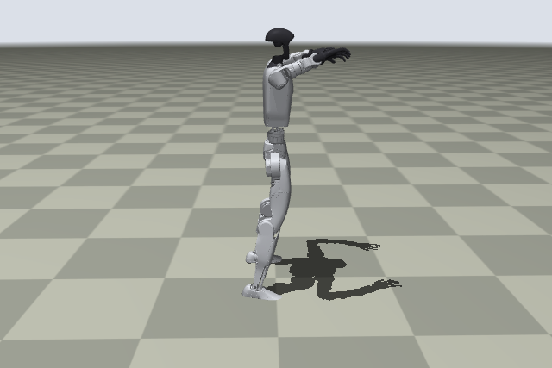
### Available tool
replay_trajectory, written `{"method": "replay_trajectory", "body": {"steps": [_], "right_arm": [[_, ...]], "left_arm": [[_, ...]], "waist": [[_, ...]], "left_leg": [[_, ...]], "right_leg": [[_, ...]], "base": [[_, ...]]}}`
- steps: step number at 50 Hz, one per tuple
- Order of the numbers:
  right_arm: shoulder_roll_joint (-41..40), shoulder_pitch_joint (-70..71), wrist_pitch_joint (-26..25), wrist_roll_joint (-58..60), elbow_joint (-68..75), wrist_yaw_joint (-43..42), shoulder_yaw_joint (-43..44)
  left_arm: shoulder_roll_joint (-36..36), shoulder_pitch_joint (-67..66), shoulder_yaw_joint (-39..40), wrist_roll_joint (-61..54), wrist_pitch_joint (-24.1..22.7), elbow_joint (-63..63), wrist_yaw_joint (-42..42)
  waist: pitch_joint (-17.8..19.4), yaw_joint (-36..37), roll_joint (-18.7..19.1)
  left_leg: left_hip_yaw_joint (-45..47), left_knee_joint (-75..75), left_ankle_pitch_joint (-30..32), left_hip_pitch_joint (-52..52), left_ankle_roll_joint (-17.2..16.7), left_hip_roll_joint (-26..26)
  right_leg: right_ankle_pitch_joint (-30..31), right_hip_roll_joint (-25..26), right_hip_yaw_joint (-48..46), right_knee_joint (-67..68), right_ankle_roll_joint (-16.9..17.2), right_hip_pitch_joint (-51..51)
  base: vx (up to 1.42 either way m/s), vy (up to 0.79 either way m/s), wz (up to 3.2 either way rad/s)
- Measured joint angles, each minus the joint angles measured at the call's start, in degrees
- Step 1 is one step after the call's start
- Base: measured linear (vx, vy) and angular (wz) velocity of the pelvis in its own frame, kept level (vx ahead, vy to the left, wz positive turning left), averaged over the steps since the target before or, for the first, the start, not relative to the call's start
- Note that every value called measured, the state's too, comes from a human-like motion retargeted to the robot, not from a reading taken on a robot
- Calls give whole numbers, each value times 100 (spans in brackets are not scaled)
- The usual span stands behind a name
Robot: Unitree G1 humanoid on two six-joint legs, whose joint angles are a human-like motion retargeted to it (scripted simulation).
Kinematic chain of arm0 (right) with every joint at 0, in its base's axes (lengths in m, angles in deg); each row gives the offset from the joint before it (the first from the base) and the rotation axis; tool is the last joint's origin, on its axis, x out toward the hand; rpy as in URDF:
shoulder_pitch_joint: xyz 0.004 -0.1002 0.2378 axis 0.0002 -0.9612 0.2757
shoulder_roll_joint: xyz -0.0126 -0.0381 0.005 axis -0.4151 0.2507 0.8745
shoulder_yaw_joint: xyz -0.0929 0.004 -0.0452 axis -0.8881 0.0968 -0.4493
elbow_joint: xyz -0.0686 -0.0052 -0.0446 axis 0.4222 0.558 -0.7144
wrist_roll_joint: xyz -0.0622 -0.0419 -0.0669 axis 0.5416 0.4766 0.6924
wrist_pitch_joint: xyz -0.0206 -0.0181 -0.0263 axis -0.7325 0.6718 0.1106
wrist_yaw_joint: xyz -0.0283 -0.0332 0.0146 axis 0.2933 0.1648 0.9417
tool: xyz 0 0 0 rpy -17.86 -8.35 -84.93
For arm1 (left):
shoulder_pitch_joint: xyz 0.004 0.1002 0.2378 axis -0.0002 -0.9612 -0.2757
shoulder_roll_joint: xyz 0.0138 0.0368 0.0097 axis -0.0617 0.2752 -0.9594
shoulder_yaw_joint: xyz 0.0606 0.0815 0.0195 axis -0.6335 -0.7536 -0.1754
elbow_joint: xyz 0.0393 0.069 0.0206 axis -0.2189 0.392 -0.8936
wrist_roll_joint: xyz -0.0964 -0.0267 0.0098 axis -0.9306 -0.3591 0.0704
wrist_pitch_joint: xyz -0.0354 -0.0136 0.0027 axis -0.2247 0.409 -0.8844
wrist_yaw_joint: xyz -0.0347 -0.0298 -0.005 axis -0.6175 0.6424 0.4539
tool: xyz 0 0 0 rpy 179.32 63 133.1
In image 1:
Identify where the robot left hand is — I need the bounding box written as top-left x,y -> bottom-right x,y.
302,47 -> 338,59

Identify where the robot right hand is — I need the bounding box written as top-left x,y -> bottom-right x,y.
313,47 -> 351,65

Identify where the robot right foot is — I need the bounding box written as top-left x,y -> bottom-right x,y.
242,284 -> 282,300

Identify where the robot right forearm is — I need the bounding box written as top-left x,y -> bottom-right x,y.
269,53 -> 322,79

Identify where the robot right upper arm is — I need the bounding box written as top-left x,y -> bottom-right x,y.
268,70 -> 289,90

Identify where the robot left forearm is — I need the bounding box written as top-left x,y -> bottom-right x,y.
268,50 -> 309,66

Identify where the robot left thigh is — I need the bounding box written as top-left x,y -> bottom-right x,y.
260,149 -> 291,217

